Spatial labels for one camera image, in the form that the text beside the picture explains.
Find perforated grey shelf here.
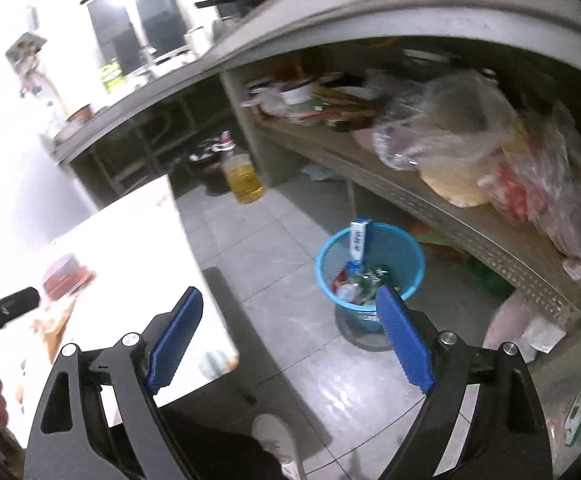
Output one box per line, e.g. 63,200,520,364
253,117,581,331

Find white enamel cup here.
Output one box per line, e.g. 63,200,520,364
184,25,210,57

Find hanging white plastic bag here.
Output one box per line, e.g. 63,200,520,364
5,32,67,117

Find person's white shoe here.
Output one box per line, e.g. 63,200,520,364
251,412,304,480

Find dark liquid bottle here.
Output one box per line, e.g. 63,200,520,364
188,140,228,196

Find pink plastic bag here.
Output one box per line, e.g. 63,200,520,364
484,292,547,357

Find white crumpled plastic bag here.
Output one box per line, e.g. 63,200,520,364
249,87,289,119

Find stack of white bowls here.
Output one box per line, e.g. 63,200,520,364
280,82,317,112

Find white paper package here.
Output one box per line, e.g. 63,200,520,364
523,317,564,354

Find white red-rimmed basin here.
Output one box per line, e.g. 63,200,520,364
65,102,94,124

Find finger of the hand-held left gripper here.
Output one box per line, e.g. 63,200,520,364
0,287,41,333

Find clear plastic food container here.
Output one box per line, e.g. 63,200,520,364
40,254,97,307

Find person's dark trouser leg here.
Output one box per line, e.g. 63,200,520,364
160,404,291,480

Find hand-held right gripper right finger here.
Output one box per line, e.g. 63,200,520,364
374,285,556,480

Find grey kitchen counter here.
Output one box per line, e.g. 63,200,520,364
40,0,581,171

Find kitchen window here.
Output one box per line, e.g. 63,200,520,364
70,0,192,77

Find orange green bag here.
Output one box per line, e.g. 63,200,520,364
410,222,472,262

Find plastic bag yellow contents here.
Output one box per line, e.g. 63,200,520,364
373,70,522,209

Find white crumpled paper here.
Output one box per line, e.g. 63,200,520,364
303,162,344,182

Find yellow green hanging packet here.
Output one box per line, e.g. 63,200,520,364
99,60,127,94

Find blue white cardboard box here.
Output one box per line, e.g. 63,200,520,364
347,217,374,269

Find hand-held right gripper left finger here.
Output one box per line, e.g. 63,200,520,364
24,286,205,480

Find tan paper wrapper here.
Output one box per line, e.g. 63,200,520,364
30,300,80,362

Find plastic bag red contents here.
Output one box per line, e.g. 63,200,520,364
477,104,581,292

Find blue plastic wastebasket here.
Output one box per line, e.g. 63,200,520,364
315,222,427,336

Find white table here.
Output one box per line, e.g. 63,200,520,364
0,175,240,461

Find clear plastic bag red label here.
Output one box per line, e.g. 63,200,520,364
331,267,368,305

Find yellow cooking oil bottle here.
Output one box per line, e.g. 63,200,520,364
220,132,267,206

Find metal rack frame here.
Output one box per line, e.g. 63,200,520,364
89,105,192,197

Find green printed white bag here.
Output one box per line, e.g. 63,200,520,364
545,380,581,461

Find green snack wrapper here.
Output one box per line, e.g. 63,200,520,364
365,265,397,306

